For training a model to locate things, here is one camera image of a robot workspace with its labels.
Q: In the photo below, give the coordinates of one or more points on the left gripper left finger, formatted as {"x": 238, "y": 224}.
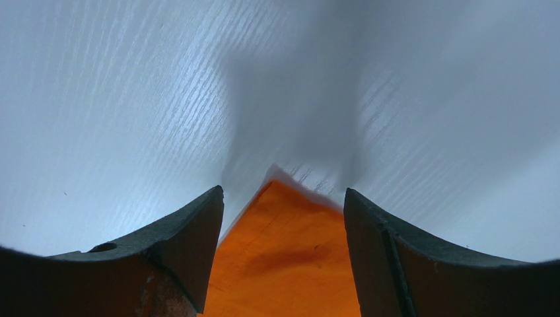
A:
{"x": 161, "y": 269}

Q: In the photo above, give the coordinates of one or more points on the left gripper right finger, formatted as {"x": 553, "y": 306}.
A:
{"x": 402, "y": 270}

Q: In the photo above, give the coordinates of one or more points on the orange t-shirt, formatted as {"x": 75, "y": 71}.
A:
{"x": 285, "y": 256}

